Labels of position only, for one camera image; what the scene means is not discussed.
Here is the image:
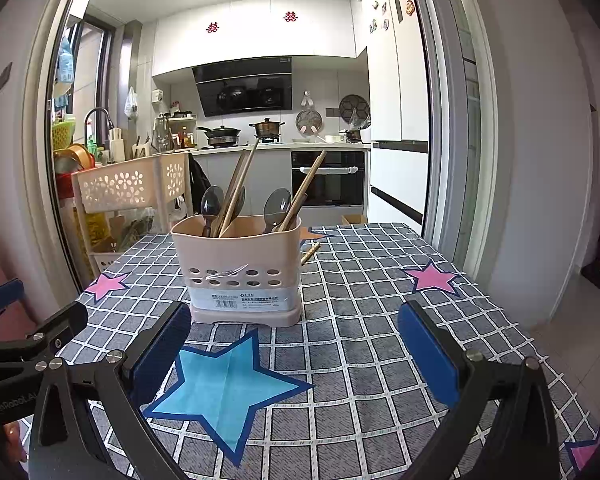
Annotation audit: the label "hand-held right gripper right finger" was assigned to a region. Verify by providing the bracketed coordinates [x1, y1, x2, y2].
[397, 300, 568, 480]

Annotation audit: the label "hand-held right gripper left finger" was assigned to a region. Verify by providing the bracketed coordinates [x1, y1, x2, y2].
[27, 301, 193, 480]

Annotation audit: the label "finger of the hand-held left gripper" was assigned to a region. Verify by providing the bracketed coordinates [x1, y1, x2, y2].
[0, 301, 89, 372]
[0, 279, 25, 317]

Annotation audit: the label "pink plastic utensil holder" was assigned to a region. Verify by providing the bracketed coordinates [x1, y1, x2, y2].
[170, 214, 303, 328]

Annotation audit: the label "person's left hand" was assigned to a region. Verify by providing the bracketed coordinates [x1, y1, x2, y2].
[0, 421, 31, 465]

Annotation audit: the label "grey checked star tablecloth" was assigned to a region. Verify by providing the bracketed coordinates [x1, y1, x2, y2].
[17, 222, 600, 480]

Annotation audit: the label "beige flower-cutout storage cart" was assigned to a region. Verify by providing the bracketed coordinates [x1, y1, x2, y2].
[71, 152, 191, 281]

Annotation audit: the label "orange plastic basin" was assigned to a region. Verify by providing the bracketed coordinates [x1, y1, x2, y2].
[60, 143, 96, 171]

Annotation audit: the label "yellow plastic basket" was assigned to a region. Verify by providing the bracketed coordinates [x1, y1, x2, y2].
[51, 117, 77, 151]

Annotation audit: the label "hanging black cloth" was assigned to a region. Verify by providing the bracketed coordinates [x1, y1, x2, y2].
[187, 154, 212, 201]

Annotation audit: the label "black built-in oven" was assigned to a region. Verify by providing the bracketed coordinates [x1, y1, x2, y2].
[291, 150, 366, 207]

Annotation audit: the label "kitchen faucet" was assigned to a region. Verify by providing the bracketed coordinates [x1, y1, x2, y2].
[83, 108, 113, 143]

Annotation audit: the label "grey kitchen base cabinet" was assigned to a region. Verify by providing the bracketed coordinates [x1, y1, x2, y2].
[187, 142, 371, 221]

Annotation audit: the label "black wok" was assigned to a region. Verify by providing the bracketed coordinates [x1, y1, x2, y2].
[197, 126, 242, 147]

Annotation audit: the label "brass cooking pot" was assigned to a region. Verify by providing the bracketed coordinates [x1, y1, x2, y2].
[249, 118, 287, 140]

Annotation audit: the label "large round steamer rack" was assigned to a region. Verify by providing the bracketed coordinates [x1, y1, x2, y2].
[339, 94, 371, 123]

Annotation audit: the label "small round steamer rack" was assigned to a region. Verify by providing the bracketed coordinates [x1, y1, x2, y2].
[295, 108, 323, 133]

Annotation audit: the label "white refrigerator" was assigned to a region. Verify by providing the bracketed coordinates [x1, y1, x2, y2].
[360, 0, 431, 236]

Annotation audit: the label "black range hood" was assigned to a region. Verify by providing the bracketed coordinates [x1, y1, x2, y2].
[191, 56, 293, 117]

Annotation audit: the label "white upper kitchen cabinets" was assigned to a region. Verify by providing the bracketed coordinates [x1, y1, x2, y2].
[151, 0, 368, 78]

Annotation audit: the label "group of fridge magnets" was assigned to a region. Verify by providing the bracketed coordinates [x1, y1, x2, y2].
[367, 0, 416, 31]

